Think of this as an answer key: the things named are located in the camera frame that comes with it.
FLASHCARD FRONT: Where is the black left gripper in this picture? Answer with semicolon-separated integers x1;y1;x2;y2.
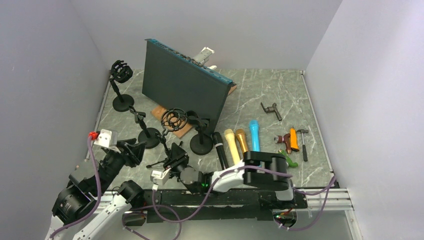
95;138;148;195

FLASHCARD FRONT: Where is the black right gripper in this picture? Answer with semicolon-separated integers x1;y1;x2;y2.
164;142;190;179

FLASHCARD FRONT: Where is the black desk mic stand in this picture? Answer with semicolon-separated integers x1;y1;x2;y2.
128;105;160;149

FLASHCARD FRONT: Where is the black desk stand with clip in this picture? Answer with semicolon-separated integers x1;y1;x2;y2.
186;110;214;156

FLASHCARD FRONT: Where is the black tripod mic stand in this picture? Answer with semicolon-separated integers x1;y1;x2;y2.
146;107;190;170

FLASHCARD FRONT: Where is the black microphone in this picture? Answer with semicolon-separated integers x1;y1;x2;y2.
211;132;229;170

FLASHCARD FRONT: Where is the cream beige microphone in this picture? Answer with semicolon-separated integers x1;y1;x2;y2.
224;129;241;165

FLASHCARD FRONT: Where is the gold microphone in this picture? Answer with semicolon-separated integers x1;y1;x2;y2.
235;128;249;154

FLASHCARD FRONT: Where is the blue microphone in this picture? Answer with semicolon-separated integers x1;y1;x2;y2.
249;119;261;152

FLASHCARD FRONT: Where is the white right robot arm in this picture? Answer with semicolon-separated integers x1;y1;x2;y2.
151;143;295;208

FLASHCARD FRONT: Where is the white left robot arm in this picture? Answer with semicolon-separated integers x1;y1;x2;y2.
45;137;146;240

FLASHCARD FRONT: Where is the wooden board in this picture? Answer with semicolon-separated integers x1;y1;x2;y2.
150;84;238;139

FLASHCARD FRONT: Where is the dark grey server chassis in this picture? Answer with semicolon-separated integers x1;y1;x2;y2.
142;38;235;135

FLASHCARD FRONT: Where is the brown pipe fitting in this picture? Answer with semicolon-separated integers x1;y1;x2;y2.
274;133;292;154

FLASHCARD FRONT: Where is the dark metal clamp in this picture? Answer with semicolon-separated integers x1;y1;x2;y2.
260;102;282;122

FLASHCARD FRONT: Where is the green pipe fitting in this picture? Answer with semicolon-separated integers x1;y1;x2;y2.
278;149;299;168

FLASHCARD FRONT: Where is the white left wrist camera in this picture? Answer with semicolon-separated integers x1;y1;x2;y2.
88;129;121;153

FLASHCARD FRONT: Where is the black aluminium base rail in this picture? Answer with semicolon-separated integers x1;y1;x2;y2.
77;187;354;223

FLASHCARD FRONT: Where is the black shock mount stand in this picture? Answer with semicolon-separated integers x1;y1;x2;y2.
109;59;135;113

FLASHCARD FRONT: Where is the orange handled tool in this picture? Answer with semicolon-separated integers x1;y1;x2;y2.
289;126;300;152

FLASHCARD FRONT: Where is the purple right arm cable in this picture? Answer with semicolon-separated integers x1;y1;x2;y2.
151;165;339;232

